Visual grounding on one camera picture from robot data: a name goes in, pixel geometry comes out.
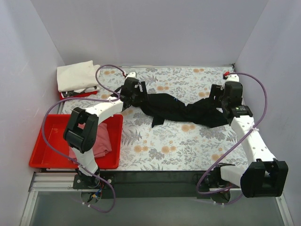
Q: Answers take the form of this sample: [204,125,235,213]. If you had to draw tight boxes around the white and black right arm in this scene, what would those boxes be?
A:
[209,81,288,198]

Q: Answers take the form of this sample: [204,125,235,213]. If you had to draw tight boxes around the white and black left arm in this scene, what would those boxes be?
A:
[63,77,148,188]

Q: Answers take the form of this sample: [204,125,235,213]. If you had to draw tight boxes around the pink t-shirt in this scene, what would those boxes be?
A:
[68,123,112,163]

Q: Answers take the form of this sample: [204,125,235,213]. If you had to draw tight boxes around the folded cream white t-shirt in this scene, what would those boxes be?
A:
[56,60,100,92]

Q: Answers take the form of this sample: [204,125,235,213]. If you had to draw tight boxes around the folded black white striped t-shirt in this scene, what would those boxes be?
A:
[60,86,99,99]

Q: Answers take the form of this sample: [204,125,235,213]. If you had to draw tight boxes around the floral patterned table mat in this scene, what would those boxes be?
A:
[58,67,247,171]

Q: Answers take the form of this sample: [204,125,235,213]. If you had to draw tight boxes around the small red tray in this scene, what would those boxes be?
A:
[59,91,98,100]

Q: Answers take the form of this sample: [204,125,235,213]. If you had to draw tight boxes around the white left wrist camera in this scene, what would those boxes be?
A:
[125,72,136,79]

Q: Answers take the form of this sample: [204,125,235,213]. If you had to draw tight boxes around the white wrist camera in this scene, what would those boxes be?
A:
[125,72,136,79]
[223,72,239,82]

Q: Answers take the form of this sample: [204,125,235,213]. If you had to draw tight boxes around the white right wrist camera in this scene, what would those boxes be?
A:
[223,72,239,82]

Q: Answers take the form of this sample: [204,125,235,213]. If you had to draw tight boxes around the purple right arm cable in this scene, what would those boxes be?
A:
[196,73,268,206]

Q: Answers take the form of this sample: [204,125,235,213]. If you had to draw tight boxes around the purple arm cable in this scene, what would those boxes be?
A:
[41,64,129,214]
[196,73,268,206]

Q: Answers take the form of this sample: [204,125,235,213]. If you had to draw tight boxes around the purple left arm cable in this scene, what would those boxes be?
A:
[41,64,129,214]

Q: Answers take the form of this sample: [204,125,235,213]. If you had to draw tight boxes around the aluminium frame rail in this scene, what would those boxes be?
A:
[31,171,203,191]

